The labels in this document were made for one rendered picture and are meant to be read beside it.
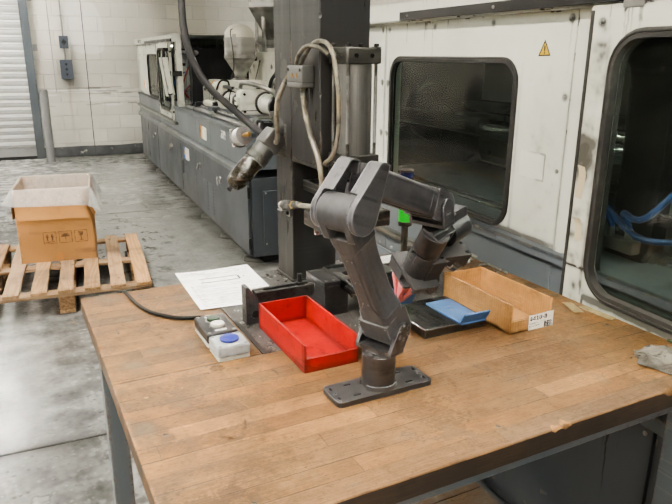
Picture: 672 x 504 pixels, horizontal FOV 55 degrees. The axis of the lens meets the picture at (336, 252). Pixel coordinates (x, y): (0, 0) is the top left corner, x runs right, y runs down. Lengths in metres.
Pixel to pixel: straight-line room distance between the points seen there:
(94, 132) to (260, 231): 6.23
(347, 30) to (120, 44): 9.15
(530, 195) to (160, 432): 1.28
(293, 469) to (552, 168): 1.19
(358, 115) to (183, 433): 0.78
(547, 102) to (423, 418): 1.06
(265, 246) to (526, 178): 3.04
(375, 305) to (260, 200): 3.59
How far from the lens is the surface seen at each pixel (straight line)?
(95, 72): 10.58
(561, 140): 1.87
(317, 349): 1.36
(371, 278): 1.08
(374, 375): 1.19
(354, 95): 1.47
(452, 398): 1.22
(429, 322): 1.47
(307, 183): 1.67
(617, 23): 1.69
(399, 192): 1.10
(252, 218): 4.68
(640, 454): 1.82
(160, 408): 1.20
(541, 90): 1.94
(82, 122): 10.60
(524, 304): 1.62
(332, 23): 1.53
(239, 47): 5.90
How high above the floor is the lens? 1.49
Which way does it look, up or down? 17 degrees down
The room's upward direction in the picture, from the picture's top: straight up
